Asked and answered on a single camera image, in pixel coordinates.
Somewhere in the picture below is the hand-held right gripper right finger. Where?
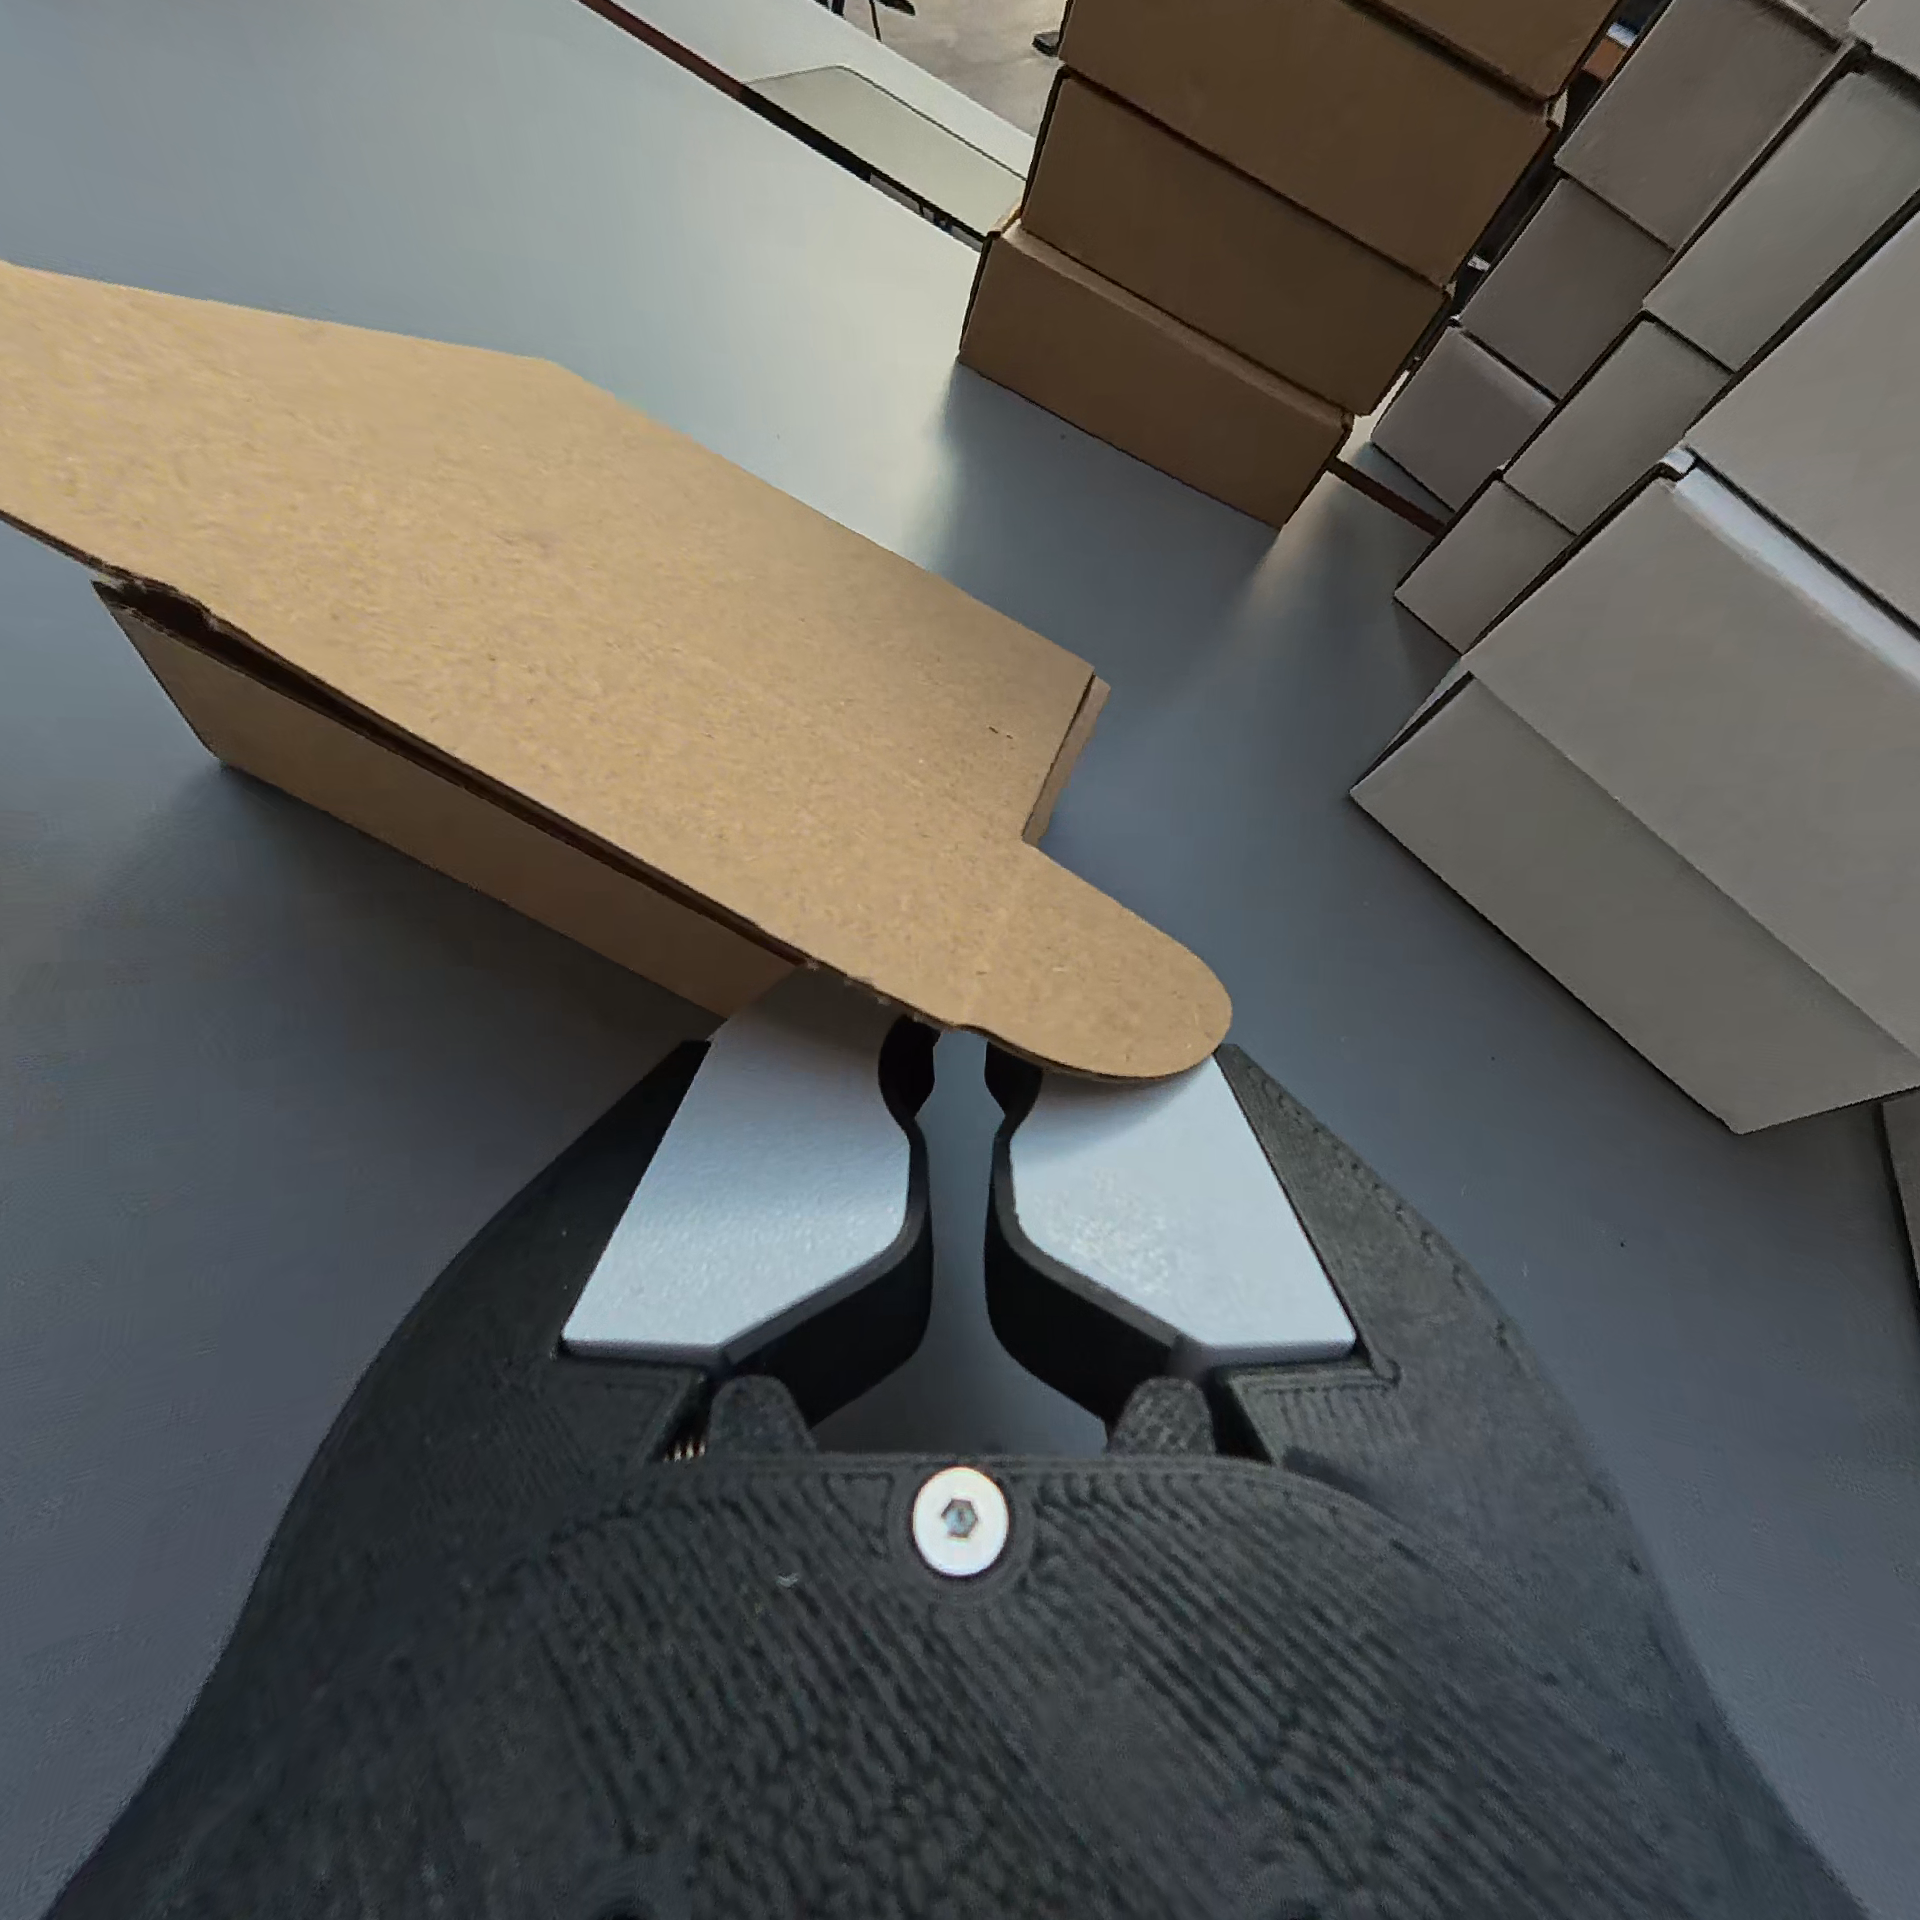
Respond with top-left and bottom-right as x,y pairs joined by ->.
984,1043 -> 1365,1428

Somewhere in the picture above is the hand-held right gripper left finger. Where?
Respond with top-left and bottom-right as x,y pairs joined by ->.
555,974 -> 945,1420

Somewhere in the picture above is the brown corrugated mailer box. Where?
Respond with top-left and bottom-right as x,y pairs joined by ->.
0,264 -> 1233,1081

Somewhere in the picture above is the stack of white cardboard boxes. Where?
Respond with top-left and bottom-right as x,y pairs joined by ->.
1350,0 -> 1920,1277

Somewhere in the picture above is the stack of brown cardboard boxes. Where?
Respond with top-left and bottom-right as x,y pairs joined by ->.
960,0 -> 1632,529

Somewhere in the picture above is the pale table cable hatch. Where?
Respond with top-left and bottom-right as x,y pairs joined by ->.
608,0 -> 1038,231

